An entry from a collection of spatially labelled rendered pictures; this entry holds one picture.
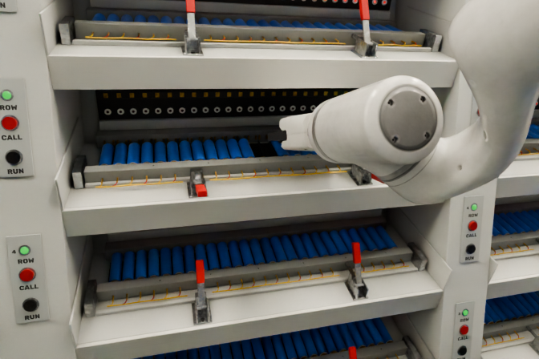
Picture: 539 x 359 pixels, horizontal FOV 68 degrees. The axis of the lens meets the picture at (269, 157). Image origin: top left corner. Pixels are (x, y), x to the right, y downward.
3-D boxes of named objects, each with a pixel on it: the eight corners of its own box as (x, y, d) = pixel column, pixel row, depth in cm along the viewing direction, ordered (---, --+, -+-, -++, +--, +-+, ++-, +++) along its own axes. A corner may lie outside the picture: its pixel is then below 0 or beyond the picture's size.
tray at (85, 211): (443, 203, 71) (461, 156, 66) (66, 237, 55) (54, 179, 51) (387, 147, 87) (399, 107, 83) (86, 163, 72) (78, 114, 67)
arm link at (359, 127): (394, 128, 51) (340, 81, 49) (469, 118, 39) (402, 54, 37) (357, 181, 50) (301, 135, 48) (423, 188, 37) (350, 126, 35)
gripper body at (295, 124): (373, 101, 53) (338, 110, 64) (300, 102, 50) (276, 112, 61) (376, 158, 53) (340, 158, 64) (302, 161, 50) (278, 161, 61)
